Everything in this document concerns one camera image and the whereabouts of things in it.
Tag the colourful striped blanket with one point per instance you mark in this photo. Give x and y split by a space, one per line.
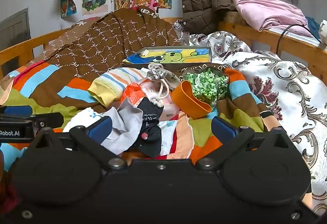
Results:
38 78

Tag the striped sock with yellow cuff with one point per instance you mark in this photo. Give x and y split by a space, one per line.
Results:
107 91

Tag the orange and white plastic bag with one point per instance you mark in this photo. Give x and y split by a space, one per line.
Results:
132 93

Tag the grey door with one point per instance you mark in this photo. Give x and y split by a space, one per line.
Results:
15 32

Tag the orange silicone cup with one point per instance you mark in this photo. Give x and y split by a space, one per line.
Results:
186 104

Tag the pink blanket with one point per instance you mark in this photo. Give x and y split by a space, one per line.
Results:
268 12

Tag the metal tray with painted bottom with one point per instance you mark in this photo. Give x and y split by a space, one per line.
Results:
173 56

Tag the silver floral quilt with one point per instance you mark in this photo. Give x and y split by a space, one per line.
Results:
293 81

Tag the teal cloth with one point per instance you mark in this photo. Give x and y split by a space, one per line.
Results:
313 26

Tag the light grey cloth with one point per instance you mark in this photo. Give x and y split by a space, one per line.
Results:
122 124

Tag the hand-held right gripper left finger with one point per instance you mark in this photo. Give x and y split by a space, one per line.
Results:
101 128

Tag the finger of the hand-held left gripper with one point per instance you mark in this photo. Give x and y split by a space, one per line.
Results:
18 111
48 119

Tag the folded colourful paper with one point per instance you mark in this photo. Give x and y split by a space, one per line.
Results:
67 5

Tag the black sock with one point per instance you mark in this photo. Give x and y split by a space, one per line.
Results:
150 116

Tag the brown patterned blanket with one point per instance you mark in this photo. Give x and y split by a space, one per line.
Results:
102 42

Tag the wooden bed frame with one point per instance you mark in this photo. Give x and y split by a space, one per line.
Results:
293 42

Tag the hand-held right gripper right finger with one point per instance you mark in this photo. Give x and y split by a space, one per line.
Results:
223 128

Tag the clear bag of green stars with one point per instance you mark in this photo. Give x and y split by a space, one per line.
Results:
207 86

